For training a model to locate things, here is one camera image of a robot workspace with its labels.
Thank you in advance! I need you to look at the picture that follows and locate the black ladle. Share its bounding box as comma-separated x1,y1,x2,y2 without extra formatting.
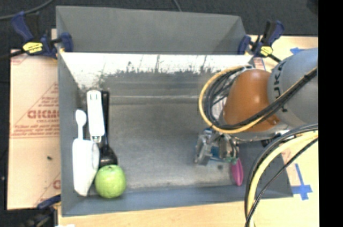
98,90,119,169

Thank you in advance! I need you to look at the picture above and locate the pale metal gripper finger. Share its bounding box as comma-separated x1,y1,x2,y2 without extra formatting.
197,132,214,152
193,148,212,166

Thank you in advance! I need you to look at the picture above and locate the white flat remote control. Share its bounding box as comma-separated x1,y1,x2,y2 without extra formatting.
86,90,106,144

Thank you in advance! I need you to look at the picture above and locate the grey metal bin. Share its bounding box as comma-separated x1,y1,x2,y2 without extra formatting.
55,5,294,217

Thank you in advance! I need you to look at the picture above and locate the green apple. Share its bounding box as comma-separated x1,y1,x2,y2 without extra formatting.
94,164,127,199

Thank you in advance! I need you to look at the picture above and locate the white plastic scoop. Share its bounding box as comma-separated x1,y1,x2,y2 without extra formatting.
72,109,101,197

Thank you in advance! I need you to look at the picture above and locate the brown cardboard board, red print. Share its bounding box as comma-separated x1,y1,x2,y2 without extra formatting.
6,47,63,211

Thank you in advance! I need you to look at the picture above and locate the pink oval object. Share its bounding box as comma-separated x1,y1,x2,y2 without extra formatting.
230,157,245,187

